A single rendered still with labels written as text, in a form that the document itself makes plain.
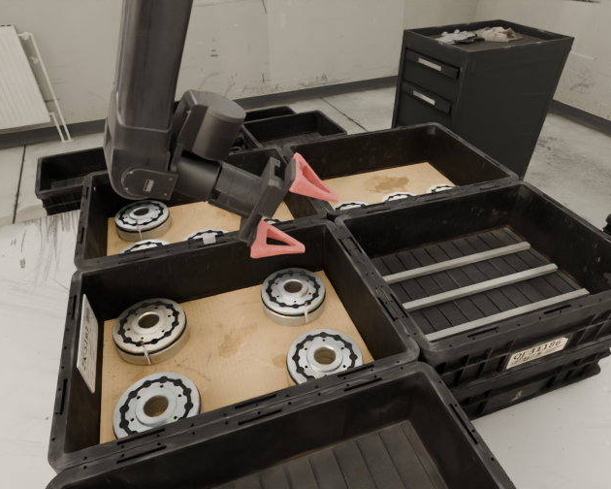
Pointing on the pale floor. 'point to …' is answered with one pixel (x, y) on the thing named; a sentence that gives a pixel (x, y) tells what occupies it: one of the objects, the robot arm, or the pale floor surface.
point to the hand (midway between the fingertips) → (314, 223)
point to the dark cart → (482, 86)
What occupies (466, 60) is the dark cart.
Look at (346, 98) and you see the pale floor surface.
